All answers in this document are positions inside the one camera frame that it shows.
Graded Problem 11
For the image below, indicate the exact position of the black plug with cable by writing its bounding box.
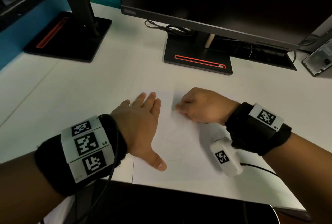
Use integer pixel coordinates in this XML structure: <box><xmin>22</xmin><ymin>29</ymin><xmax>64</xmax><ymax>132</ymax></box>
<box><xmin>298</xmin><ymin>33</ymin><xmax>320</xmax><ymax>47</ymax></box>

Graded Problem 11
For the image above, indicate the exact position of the person's right hand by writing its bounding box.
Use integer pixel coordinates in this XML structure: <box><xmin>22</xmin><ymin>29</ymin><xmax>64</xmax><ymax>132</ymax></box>
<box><xmin>175</xmin><ymin>87</ymin><xmax>240</xmax><ymax>126</ymax></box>

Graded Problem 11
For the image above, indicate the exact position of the person's right forearm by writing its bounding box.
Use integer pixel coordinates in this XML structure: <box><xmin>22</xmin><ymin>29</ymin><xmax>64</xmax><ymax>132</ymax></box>
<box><xmin>263</xmin><ymin>132</ymin><xmax>332</xmax><ymax>224</ymax></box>

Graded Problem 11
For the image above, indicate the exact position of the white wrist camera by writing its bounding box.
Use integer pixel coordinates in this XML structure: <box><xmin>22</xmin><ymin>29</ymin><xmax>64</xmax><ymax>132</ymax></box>
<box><xmin>209</xmin><ymin>136</ymin><xmax>244</xmax><ymax>178</ymax></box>

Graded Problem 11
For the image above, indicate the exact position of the round metal bin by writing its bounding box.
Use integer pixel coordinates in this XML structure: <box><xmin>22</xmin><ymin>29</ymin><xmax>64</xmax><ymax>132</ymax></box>
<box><xmin>241</xmin><ymin>200</ymin><xmax>313</xmax><ymax>224</ymax></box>

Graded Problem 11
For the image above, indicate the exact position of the black flat stand base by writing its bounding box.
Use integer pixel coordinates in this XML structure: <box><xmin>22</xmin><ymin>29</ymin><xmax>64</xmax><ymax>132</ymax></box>
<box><xmin>23</xmin><ymin>0</ymin><xmax>112</xmax><ymax>63</ymax></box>

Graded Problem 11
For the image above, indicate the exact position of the black monitor stand red slot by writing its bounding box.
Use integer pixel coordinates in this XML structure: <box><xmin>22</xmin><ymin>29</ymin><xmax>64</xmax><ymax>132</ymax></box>
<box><xmin>163</xmin><ymin>30</ymin><xmax>233</xmax><ymax>76</ymax></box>

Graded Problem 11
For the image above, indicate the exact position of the white three-marker block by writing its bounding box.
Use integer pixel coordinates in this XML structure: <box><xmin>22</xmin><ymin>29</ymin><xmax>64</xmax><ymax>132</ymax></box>
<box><xmin>61</xmin><ymin>115</ymin><xmax>116</xmax><ymax>184</ymax></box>

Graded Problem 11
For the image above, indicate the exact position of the coiled black cable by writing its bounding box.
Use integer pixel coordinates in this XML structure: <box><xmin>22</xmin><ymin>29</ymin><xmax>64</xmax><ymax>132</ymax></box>
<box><xmin>144</xmin><ymin>20</ymin><xmax>194</xmax><ymax>36</ymax></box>

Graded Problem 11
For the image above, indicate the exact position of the white paper sheet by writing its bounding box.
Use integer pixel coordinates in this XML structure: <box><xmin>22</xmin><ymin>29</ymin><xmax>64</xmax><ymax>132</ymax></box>
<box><xmin>132</xmin><ymin>90</ymin><xmax>234</xmax><ymax>184</ymax></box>

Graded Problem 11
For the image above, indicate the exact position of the person's left forearm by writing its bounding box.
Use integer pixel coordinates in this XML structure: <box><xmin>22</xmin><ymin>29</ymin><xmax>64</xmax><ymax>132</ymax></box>
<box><xmin>0</xmin><ymin>151</ymin><xmax>65</xmax><ymax>224</ymax></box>

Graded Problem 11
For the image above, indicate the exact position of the black desktop computer tower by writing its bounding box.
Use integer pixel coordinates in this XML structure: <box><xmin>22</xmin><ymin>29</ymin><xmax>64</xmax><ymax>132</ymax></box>
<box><xmin>301</xmin><ymin>38</ymin><xmax>332</xmax><ymax>77</ymax></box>

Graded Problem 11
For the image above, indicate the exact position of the white single-marker block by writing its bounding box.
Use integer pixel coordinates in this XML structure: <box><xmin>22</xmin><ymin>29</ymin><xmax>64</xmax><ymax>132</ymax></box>
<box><xmin>248</xmin><ymin>103</ymin><xmax>285</xmax><ymax>132</ymax></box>

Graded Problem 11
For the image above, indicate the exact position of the person's left hand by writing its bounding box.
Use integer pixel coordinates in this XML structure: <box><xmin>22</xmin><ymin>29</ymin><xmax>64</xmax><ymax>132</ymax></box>
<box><xmin>110</xmin><ymin>92</ymin><xmax>167</xmax><ymax>172</ymax></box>

